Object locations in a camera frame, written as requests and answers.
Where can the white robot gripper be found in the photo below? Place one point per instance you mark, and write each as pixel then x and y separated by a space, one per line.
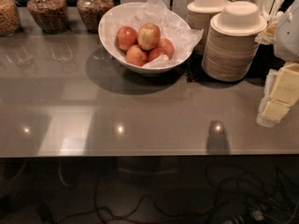
pixel 289 36

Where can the middle glass snack jar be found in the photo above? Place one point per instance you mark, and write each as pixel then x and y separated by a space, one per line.
pixel 50 15

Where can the rear stack paper bowls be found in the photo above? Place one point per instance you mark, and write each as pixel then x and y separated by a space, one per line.
pixel 199 15

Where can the right glass snack jar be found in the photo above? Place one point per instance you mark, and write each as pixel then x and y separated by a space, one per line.
pixel 92 11

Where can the left glass snack jar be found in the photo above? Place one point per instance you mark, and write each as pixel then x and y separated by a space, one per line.
pixel 10 21

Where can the right red apple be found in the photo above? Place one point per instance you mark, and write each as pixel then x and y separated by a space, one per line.
pixel 168 47

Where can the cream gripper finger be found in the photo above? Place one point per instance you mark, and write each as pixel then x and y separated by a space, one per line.
pixel 270 113

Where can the stack paper bowls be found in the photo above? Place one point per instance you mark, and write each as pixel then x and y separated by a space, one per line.
pixel 231 46
pixel 199 15

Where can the red yellow apple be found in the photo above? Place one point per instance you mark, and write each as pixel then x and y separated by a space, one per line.
pixel 148 37

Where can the white tissue paper liner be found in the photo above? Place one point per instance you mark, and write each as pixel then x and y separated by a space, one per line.
pixel 174 28

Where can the left red apple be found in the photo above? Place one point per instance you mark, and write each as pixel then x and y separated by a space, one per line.
pixel 126 37

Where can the front red apple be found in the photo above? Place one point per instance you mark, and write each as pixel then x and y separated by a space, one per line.
pixel 136 56

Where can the glass snack jar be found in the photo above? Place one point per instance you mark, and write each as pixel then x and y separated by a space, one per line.
pixel 50 15
pixel 10 21
pixel 92 11

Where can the front stack paper bowls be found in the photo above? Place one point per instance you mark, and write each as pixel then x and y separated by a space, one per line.
pixel 231 46

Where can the white ceramic bowl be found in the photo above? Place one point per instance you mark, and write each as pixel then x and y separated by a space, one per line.
pixel 113 19

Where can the small middle red apple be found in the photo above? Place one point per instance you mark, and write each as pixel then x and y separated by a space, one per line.
pixel 155 53

